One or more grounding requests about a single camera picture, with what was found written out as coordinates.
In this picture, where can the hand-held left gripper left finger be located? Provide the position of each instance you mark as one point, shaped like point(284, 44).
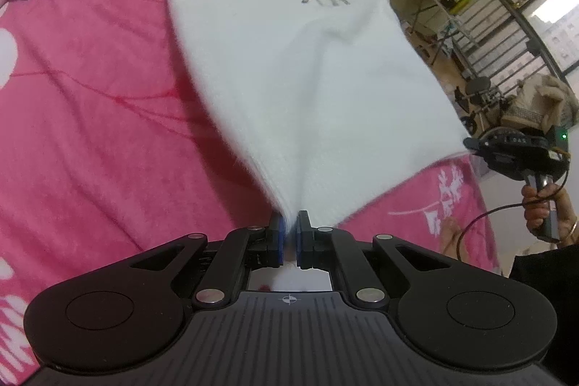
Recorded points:
point(277, 246)

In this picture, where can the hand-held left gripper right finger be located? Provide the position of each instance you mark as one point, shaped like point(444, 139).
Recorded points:
point(302, 243)

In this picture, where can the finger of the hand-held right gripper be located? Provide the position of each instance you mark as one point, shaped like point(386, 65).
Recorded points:
point(476, 144)

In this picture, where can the white fuzzy sweater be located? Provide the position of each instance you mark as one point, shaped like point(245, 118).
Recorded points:
point(271, 74)

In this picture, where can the person's right hand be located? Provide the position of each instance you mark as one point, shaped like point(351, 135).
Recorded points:
point(533, 205)

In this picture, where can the beige coat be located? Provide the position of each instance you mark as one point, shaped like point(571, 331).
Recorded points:
point(543, 101)

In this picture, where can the wheelchair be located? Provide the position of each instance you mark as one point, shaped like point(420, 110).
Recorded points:
point(477, 90)

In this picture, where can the person's bare foot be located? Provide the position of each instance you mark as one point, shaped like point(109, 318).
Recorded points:
point(448, 234)

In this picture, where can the metal window railing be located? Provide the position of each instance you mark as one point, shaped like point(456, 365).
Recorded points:
point(506, 28)

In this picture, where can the person's dark clothing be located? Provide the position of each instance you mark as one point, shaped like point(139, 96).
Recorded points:
point(552, 300)

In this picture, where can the pink floral blanket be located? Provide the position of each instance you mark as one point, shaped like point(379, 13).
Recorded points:
point(90, 96)

